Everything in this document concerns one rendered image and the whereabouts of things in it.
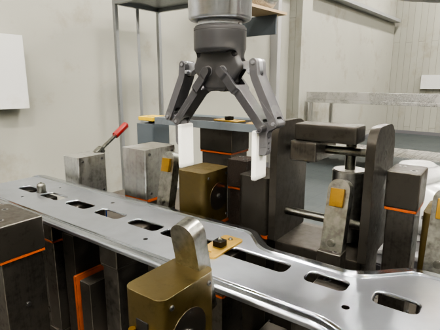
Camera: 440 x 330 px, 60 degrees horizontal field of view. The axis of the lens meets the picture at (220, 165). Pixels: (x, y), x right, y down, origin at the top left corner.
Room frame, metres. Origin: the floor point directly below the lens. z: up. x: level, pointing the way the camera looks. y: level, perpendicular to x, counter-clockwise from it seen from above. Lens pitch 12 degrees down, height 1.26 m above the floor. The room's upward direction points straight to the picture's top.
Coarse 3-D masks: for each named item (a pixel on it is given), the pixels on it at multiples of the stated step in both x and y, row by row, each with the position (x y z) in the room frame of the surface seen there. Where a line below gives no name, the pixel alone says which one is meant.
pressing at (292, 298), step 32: (0, 192) 0.88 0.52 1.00; (32, 192) 0.88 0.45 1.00; (64, 192) 0.88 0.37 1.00; (96, 192) 0.88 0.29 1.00; (64, 224) 0.68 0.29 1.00; (96, 224) 0.67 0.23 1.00; (128, 224) 0.67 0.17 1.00; (160, 224) 0.67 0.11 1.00; (224, 224) 0.66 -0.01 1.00; (128, 256) 0.56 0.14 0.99; (160, 256) 0.54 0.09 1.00; (224, 256) 0.54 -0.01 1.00; (288, 256) 0.53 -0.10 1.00; (224, 288) 0.45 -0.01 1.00; (256, 288) 0.45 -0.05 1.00; (288, 288) 0.45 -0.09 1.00; (320, 288) 0.45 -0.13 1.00; (352, 288) 0.45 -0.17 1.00; (384, 288) 0.45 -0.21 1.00; (416, 288) 0.45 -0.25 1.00; (288, 320) 0.40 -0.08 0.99; (320, 320) 0.38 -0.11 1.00; (352, 320) 0.38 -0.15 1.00; (384, 320) 0.38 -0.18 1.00; (416, 320) 0.38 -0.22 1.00
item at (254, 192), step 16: (240, 176) 0.73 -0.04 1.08; (240, 192) 0.73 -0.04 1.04; (256, 192) 0.71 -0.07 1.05; (240, 208) 0.73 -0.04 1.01; (256, 208) 0.71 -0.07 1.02; (240, 224) 0.73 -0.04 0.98; (256, 224) 0.71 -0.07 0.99; (272, 240) 0.73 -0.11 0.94; (256, 256) 0.72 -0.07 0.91; (256, 320) 0.71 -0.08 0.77
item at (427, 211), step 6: (426, 210) 0.55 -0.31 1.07; (426, 216) 0.53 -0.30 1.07; (426, 222) 0.53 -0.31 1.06; (426, 228) 0.53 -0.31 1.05; (426, 234) 0.53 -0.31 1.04; (420, 240) 0.54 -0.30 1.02; (426, 240) 0.53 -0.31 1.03; (420, 246) 0.54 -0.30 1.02; (420, 252) 0.54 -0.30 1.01; (420, 258) 0.54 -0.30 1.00; (420, 264) 0.53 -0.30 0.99
